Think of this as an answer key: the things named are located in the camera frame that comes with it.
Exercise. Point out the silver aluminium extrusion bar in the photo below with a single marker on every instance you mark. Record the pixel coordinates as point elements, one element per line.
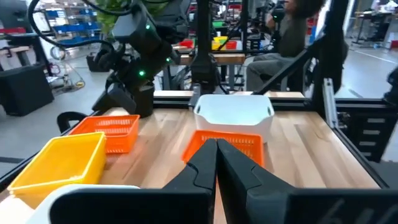
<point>330,102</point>

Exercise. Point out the green plant in black pot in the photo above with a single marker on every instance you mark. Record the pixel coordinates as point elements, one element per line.
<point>107,20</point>

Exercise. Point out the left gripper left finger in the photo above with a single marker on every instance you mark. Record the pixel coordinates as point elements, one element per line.
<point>186,205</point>

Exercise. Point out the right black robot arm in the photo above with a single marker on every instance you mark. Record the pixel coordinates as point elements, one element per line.
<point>146,40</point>

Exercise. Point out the person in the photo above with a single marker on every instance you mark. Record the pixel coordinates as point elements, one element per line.
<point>290,37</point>

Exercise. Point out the black arched clamp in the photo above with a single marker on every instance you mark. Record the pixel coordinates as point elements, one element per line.
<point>63,116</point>

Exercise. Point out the orange mesh plastic basket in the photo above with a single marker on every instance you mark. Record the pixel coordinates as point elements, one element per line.
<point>248,146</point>
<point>121,140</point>

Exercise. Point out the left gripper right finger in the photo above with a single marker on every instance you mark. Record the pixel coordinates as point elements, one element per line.
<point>264,205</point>

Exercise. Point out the yellow mesh plastic basket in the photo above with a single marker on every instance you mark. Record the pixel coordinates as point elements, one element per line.
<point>37,196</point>
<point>62,158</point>

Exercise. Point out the wooden workbench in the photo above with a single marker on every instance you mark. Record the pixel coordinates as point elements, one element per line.
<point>230,58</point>

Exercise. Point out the white plastic bin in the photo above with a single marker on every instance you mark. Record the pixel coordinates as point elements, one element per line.
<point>42,208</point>
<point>233,127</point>

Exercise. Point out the black storage case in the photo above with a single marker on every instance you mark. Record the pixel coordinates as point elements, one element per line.
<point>25,90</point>

